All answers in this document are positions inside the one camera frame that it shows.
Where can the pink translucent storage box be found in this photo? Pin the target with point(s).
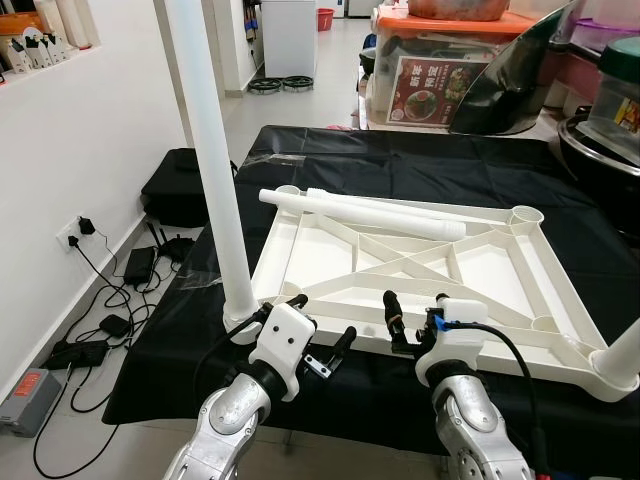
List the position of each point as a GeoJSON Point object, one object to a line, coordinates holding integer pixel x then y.
{"type": "Point", "coordinates": [600, 25]}

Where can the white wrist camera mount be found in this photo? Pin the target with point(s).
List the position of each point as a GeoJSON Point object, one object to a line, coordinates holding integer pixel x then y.
{"type": "Point", "coordinates": [455, 340]}
{"type": "Point", "coordinates": [283, 340]}

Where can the grey box red label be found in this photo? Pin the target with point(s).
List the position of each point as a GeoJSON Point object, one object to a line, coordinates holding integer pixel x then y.
{"type": "Point", "coordinates": [28, 400]}

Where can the black power strip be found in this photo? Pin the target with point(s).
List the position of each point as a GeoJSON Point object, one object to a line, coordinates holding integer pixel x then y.
{"type": "Point", "coordinates": [78, 354]}

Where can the small black power adapter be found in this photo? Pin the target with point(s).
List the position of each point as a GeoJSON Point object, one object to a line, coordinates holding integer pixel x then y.
{"type": "Point", "coordinates": [115, 326]}

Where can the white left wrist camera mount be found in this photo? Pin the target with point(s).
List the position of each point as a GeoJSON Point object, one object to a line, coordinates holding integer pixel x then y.
{"type": "Point", "coordinates": [283, 340]}

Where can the black carry bag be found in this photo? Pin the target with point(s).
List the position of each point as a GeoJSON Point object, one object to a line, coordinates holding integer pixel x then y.
{"type": "Point", "coordinates": [175, 190]}

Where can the white plastic table top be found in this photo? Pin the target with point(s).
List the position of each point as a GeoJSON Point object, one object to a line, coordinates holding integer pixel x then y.
{"type": "Point", "coordinates": [310, 250]}

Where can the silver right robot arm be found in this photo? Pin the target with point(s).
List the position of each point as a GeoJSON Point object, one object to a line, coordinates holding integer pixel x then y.
{"type": "Point", "coordinates": [475, 430]}

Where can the brown plastic basin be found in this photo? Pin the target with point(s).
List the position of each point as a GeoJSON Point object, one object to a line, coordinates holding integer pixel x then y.
{"type": "Point", "coordinates": [455, 8]}

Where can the clear tape strip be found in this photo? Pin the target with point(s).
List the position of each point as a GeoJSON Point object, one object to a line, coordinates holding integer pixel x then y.
{"type": "Point", "coordinates": [195, 278]}
{"type": "Point", "coordinates": [270, 158]}

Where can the red small bucket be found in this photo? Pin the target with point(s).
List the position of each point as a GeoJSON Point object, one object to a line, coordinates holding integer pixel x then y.
{"type": "Point", "coordinates": [326, 18]}

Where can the green round pot lid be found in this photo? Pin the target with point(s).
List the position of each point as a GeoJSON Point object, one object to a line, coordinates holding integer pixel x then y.
{"type": "Point", "coordinates": [625, 58]}

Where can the clear storage box orange lid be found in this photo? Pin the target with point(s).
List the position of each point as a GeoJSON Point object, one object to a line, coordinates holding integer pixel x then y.
{"type": "Point", "coordinates": [450, 25]}

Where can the black shiny plastic bag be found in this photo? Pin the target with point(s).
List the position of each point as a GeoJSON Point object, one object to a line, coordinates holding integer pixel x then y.
{"type": "Point", "coordinates": [520, 90]}

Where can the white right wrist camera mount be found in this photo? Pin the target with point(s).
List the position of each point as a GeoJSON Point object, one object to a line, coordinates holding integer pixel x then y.
{"type": "Point", "coordinates": [455, 340]}

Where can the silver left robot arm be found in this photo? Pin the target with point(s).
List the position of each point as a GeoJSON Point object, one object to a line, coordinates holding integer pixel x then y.
{"type": "Point", "coordinates": [225, 420]}

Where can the black round stool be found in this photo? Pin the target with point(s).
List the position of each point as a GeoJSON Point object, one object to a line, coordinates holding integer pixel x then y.
{"type": "Point", "coordinates": [620, 205]}

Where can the red food poster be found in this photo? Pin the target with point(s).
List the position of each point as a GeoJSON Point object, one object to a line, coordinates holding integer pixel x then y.
{"type": "Point", "coordinates": [435, 90]}

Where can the black table cloth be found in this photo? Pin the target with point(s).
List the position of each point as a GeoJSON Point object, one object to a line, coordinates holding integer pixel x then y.
{"type": "Point", "coordinates": [420, 165]}

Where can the black wall plug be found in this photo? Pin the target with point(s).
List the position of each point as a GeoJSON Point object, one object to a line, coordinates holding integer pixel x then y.
{"type": "Point", "coordinates": [72, 242]}
{"type": "Point", "coordinates": [87, 225]}

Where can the yellow rubber band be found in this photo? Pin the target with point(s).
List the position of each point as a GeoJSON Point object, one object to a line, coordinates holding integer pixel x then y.
{"type": "Point", "coordinates": [394, 320]}

